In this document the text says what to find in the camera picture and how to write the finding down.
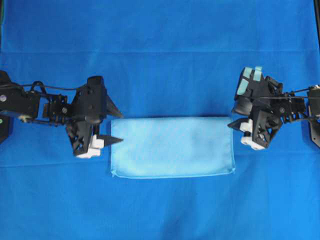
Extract light blue towel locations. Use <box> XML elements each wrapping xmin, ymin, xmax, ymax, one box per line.
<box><xmin>110</xmin><ymin>116</ymin><xmax>236</xmax><ymax>179</ymax></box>

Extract taped right wrist camera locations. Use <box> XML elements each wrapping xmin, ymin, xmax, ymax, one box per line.
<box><xmin>235</xmin><ymin>66</ymin><xmax>283</xmax><ymax>106</ymax></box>

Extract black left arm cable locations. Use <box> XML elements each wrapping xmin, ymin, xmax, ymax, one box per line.
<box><xmin>14</xmin><ymin>80</ymin><xmax>88</xmax><ymax>94</ymax></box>

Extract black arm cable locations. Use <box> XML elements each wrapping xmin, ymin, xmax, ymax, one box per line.
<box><xmin>252</xmin><ymin>86</ymin><xmax>320</xmax><ymax>101</ymax></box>
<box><xmin>14</xmin><ymin>80</ymin><xmax>88</xmax><ymax>94</ymax></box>

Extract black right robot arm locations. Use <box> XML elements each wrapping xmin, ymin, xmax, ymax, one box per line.
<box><xmin>227</xmin><ymin>85</ymin><xmax>320</xmax><ymax>150</ymax></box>

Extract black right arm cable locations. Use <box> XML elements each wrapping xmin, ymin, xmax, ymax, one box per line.
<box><xmin>252</xmin><ymin>86</ymin><xmax>320</xmax><ymax>101</ymax></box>

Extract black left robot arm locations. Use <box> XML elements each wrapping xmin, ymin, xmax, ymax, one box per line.
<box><xmin>0</xmin><ymin>71</ymin><xmax>123</xmax><ymax>159</ymax></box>

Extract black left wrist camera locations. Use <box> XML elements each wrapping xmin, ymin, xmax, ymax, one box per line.
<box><xmin>86</xmin><ymin>75</ymin><xmax>107</xmax><ymax>100</ymax></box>

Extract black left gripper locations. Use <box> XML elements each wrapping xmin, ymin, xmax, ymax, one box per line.
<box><xmin>65</xmin><ymin>86</ymin><xmax>124</xmax><ymax>159</ymax></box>

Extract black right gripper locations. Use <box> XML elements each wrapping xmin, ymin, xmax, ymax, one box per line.
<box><xmin>227</xmin><ymin>98</ymin><xmax>282</xmax><ymax>151</ymax></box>

